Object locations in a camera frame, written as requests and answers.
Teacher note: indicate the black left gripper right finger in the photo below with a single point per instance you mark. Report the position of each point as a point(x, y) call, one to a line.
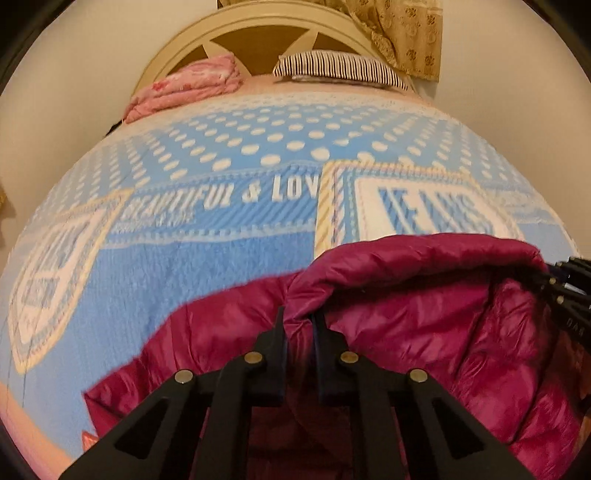
point(405, 425)

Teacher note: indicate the folded pink blanket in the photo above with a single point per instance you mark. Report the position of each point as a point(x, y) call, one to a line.
point(197, 81)

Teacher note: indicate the black object beside bed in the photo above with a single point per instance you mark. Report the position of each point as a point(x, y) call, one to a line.
point(114, 127)

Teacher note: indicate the beige curtain behind headboard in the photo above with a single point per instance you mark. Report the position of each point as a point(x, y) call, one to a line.
point(408, 34)

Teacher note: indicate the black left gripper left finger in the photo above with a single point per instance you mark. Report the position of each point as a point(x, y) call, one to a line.
point(193, 426)

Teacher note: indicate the pink and blue bedspread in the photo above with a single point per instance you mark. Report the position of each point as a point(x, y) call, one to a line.
point(210, 195)

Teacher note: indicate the magenta puffer jacket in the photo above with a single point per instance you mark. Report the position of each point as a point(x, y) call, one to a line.
point(444, 303)

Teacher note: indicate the cream wooden headboard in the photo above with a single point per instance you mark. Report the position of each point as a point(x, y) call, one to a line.
point(257, 34)

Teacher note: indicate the striped pillow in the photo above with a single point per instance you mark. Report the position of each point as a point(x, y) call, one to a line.
point(338, 66)

